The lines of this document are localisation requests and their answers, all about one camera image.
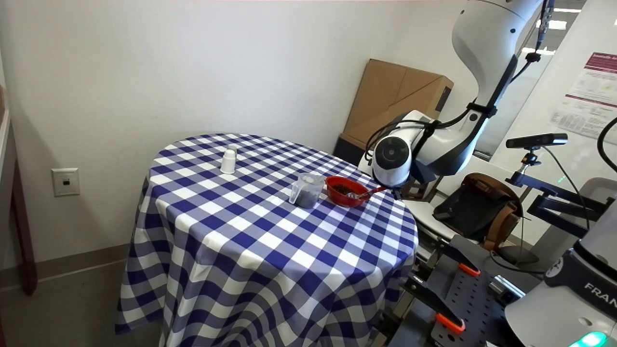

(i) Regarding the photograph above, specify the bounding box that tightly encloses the white Franka robot base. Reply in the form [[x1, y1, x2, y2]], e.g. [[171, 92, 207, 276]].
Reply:
[[504, 175, 617, 347]]

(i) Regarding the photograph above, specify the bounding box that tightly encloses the orange bowl with dark contents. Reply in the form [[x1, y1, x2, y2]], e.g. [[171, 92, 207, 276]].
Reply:
[[325, 175, 375, 210]]

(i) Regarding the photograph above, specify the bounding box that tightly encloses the clear plastic cup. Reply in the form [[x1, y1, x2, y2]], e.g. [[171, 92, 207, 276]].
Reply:
[[290, 171, 327, 210]]

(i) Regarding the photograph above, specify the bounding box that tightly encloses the black box under cardboard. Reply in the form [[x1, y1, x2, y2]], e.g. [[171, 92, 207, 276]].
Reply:
[[332, 137, 377, 177]]

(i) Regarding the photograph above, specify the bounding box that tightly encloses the small white bottle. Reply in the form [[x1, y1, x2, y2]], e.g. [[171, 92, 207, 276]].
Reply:
[[219, 145, 240, 177]]

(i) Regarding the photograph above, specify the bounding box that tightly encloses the blue white checkered tablecloth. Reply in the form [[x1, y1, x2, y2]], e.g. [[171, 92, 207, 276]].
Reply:
[[115, 131, 421, 347]]

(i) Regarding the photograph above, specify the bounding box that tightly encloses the brown cardboard box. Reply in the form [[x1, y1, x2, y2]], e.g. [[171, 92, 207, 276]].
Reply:
[[340, 58, 456, 154]]

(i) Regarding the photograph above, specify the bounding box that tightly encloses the white curved panel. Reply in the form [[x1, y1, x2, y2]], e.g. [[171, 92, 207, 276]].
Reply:
[[406, 195, 454, 243]]

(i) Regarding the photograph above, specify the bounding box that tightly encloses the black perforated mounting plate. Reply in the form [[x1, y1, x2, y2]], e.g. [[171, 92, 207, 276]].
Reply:
[[385, 252, 518, 347]]

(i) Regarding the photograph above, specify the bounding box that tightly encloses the tall glass panel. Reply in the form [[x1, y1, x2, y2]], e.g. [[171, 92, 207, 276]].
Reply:
[[466, 0, 585, 162]]

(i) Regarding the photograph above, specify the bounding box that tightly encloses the orange handled black clamp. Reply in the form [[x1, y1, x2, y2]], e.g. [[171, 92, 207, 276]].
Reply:
[[404, 274, 469, 337], [442, 237, 485, 279]]

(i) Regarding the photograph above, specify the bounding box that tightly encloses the black camera bar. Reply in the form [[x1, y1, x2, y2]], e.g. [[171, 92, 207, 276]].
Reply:
[[504, 131, 572, 150]]

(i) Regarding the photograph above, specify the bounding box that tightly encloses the white wall outlet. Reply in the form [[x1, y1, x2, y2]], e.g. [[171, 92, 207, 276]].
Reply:
[[51, 166, 82, 198]]

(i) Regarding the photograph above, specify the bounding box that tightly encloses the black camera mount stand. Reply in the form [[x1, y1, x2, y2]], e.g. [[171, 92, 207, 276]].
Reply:
[[512, 148, 614, 239]]

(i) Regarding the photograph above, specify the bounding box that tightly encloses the wall poster with red header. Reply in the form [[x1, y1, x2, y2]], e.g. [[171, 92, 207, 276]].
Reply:
[[550, 50, 617, 145]]

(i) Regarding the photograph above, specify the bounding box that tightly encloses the reddish brown wooden frame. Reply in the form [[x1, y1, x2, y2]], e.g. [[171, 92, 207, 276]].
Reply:
[[0, 89, 39, 297]]

